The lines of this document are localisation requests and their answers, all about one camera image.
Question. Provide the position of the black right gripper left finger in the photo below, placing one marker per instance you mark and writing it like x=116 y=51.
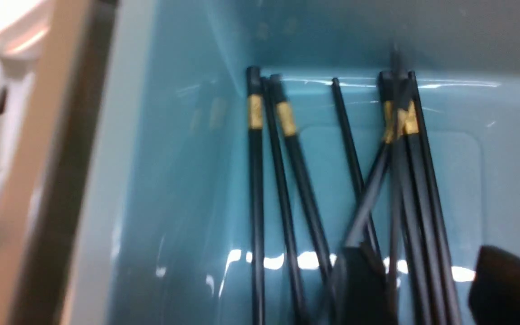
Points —
x=357 y=291

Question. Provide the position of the black chopstick far right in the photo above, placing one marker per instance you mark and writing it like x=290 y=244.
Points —
x=440 y=262

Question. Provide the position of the teal chopstick bin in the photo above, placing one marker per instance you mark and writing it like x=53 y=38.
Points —
x=164 y=235

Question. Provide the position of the black chopstick thin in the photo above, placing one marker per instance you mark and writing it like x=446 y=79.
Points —
x=301 y=316
x=370 y=236

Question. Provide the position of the black chopstick gold band far-left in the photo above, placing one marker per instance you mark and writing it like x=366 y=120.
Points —
x=255 y=169

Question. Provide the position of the black chopstick gold band right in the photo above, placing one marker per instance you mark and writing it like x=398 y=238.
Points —
x=407 y=172

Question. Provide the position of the grey spoon bin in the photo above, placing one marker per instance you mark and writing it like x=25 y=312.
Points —
x=43 y=194

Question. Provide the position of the black chopstick gold band crossing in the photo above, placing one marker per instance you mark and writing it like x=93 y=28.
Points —
x=377 y=171

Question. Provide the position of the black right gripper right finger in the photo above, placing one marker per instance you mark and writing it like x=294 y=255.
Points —
x=494 y=297

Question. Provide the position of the black chopstick thin middle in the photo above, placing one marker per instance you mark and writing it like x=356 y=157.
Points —
x=370 y=236

